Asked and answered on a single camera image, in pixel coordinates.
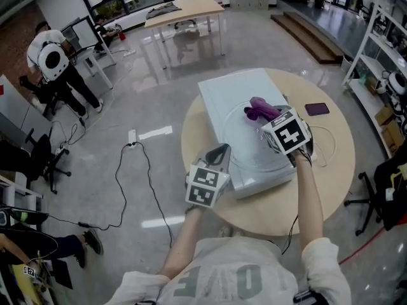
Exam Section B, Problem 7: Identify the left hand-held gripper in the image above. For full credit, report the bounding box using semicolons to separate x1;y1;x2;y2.
184;143;233;208

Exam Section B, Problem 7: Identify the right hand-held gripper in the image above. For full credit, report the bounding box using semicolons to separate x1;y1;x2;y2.
259;104;318;170

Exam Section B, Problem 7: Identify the purple cloth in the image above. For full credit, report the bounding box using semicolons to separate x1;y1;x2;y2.
244;96;278;122

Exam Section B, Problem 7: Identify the clear glass round plate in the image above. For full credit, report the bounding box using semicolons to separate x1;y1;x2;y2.
222;98;306;173

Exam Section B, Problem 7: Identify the person's right forearm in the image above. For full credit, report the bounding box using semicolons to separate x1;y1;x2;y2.
294;157;325;250

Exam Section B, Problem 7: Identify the person's left forearm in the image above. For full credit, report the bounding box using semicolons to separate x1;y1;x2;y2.
157;205;204;279

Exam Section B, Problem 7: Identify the white microwave oven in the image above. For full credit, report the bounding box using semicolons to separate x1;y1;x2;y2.
197;68;319;200

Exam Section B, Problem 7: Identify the dark phone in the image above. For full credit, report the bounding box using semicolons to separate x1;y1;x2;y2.
304;102;331;117

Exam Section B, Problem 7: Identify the wooden step platform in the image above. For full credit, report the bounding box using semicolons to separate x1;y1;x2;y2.
270;11;345;65

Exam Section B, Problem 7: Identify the round wooden table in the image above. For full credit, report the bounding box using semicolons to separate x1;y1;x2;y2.
181;67;356;236

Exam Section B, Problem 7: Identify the white shelf rack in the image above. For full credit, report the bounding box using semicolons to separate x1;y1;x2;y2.
341;3;407;158

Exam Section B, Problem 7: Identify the person's white printed shirt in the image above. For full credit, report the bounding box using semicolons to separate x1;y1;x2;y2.
103;235;352;305

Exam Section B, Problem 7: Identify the cardboard box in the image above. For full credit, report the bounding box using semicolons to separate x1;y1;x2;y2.
374;106;404;155

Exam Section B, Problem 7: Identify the white round pod backpack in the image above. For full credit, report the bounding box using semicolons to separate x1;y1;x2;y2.
381;71;407;95
37;41;69;83

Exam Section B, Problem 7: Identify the black office chair with jacket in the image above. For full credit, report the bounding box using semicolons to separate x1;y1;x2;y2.
343;153;407;237

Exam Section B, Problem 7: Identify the rectangular wooden table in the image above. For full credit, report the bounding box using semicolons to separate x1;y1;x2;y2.
144;0;226;69

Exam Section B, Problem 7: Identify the grey garment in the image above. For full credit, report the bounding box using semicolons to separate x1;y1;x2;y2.
146;2;183;19

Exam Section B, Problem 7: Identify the small white table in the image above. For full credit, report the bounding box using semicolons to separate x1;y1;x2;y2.
74;44;117;89

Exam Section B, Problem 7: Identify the black framed display cabinet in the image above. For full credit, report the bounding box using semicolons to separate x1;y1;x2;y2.
60;15;102;55

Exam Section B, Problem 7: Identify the grey cabinet with red sticker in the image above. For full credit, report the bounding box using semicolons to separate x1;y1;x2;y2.
0;74;52;139

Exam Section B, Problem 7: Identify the white charging cable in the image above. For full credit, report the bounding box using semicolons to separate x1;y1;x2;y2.
310;124;337;168

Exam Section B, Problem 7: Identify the long black floor cable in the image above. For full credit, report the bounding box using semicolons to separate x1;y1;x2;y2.
47;141;174;250

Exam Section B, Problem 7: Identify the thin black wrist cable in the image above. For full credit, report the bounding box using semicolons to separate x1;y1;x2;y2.
281;214;300;255

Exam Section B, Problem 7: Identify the white metal desk frame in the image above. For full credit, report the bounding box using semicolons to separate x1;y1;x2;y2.
0;175;44;209

